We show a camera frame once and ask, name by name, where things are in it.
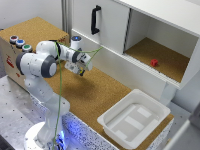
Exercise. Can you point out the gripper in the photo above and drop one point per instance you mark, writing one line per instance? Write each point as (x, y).
(85, 62)

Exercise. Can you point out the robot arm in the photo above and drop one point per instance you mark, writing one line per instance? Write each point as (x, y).
(36, 65)

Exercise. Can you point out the pink block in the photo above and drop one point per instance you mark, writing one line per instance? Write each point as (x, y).
(154, 62)

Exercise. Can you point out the white sliding door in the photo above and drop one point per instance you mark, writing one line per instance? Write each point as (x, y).
(111, 25)

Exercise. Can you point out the wooden drawer box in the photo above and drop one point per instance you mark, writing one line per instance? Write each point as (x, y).
(35, 30)

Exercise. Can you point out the green button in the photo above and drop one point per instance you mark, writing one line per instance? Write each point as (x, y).
(26, 47)

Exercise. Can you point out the blue button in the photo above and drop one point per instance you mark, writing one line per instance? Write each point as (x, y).
(20, 42)

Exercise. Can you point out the red button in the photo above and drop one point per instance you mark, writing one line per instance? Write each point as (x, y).
(13, 39)

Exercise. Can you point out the white plastic box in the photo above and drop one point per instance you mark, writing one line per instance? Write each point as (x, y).
(135, 120)

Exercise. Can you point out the white cabinet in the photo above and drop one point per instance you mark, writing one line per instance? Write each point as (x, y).
(173, 15)

